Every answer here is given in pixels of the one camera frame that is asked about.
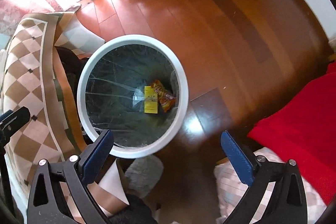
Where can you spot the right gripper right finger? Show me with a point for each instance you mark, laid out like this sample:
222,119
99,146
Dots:
238,159

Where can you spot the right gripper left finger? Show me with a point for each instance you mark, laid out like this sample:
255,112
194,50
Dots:
93,157

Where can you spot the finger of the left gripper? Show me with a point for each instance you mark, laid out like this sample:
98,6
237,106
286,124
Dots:
11,122

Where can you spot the yellow packet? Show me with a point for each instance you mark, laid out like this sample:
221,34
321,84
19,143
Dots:
150,100

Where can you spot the orange snack bag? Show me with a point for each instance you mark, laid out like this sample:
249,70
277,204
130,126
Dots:
165,98

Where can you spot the white round trash bin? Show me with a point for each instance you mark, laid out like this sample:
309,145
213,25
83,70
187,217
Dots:
110,95

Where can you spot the grey slipper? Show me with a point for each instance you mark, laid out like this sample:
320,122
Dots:
143,174

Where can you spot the black fleece trousers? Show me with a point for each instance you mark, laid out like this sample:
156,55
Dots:
137,212

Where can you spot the checkered brown tablecloth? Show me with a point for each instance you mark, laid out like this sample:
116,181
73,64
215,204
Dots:
33,76

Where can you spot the red blanket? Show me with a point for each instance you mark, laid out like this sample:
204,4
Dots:
304,130

